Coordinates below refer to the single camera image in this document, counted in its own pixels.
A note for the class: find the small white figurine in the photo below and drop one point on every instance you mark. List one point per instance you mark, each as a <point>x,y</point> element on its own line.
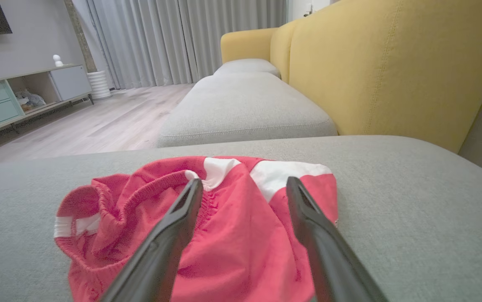
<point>57,61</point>

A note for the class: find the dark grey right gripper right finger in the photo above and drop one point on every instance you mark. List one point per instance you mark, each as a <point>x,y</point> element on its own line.
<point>329,260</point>

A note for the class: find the large grey sofa seat cushion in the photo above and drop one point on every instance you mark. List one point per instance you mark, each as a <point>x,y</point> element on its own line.
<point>245,113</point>

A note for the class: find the grey pleated curtain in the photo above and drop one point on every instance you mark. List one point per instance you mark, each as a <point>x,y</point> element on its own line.
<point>161,42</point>

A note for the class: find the small grey sofa seat cushion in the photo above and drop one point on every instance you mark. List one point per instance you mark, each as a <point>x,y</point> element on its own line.
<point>247,66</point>

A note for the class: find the wooden pillar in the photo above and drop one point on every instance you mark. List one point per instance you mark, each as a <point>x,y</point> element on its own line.
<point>79,40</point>

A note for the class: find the long cabinet with teal drawers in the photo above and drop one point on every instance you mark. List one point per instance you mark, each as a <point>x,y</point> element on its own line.
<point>71,82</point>

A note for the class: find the red and white garment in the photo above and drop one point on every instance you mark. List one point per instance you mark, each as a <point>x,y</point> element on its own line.
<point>241,251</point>

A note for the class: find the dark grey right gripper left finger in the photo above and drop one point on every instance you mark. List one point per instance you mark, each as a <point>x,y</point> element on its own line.
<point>161,256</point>

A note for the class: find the clutter in cabinet shelf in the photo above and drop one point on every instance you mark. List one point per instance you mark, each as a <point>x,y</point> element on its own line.
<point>29,100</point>

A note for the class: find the white ribbed vase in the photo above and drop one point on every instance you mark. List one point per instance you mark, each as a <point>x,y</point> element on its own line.
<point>99,84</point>

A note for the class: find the yellow sofa backrest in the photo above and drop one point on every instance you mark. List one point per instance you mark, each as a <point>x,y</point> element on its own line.
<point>392,75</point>

